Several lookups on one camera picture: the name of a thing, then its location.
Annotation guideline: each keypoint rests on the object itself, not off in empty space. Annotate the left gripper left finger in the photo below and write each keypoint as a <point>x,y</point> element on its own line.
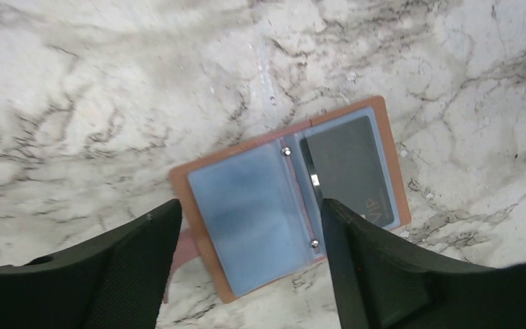
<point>114,280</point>

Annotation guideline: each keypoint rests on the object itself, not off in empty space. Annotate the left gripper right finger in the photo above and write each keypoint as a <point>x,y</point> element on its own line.
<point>383,281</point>

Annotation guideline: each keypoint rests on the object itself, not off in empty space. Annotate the dark blue VIP card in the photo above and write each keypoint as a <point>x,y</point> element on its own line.
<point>344,163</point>

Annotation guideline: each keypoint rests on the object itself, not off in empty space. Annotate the tan leather card holder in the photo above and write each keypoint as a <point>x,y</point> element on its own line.
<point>252,213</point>

